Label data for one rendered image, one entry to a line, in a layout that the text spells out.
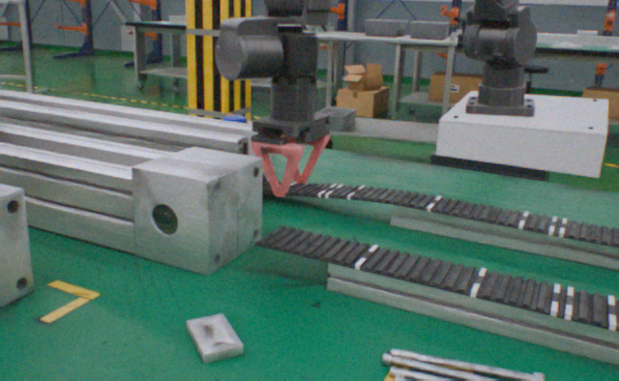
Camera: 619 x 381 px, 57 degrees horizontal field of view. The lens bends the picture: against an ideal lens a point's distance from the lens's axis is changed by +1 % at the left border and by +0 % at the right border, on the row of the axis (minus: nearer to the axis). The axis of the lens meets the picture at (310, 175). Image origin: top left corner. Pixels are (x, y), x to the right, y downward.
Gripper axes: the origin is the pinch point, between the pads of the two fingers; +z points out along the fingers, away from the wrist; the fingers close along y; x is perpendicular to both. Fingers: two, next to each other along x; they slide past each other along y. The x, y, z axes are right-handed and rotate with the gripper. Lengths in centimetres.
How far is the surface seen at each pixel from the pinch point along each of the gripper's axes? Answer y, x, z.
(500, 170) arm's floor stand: -37.0, 22.5, 3.4
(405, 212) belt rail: 1.9, 16.4, 0.2
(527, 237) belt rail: 1.3, 30.2, 0.7
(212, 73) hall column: -257, -192, 21
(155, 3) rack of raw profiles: -718, -625, -22
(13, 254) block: 35.3, -7.9, -1.9
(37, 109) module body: 4.6, -41.1, -6.3
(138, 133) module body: 4.8, -21.3, -5.1
